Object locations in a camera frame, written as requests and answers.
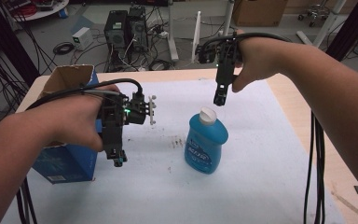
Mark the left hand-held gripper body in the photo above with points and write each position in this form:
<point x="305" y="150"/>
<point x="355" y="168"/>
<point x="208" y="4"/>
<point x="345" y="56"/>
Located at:
<point x="115" y="115"/>

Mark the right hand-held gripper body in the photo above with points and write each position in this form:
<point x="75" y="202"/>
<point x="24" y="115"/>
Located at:
<point x="225" y="59"/>

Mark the blue cardboard box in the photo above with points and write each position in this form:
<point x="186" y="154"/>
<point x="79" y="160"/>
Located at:
<point x="68" y="165"/>

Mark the blue bottle with white cap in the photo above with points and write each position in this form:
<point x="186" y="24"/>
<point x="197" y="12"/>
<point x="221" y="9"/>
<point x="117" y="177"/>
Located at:
<point x="205" y="143"/>

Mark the person's right hand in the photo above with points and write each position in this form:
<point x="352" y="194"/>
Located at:
<point x="261" y="59"/>

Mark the person's left hand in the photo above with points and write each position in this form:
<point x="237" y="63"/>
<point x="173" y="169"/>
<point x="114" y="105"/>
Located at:
<point x="74" y="121"/>

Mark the white upright panel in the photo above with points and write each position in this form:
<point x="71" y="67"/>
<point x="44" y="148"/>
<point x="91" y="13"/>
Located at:
<point x="196" y="37"/>

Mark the brown cardboard box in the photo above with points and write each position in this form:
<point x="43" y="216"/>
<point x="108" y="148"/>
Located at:
<point x="259" y="12"/>

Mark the white table mat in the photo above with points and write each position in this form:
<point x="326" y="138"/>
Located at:
<point x="248" y="174"/>

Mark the small white box device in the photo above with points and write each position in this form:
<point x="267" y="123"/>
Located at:
<point x="82" y="39"/>

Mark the black computer tower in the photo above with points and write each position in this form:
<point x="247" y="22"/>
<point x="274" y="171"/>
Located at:
<point x="137" y="28"/>
<point x="115" y="31"/>

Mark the blue flat board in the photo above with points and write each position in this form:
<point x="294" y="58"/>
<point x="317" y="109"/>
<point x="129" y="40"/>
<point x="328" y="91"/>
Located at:
<point x="82" y="22"/>

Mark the office chair base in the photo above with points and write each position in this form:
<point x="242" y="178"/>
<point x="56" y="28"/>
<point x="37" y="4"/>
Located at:
<point x="315" y="14"/>

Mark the white slanted desk leg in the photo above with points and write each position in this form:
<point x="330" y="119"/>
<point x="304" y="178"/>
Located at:
<point x="326" y="25"/>

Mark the white round table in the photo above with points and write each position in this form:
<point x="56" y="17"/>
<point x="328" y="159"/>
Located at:
<point x="46" y="11"/>

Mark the black frame post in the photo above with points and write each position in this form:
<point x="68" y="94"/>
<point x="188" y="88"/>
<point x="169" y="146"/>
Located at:
<point x="351" y="28"/>
<point x="6" y="43"/>

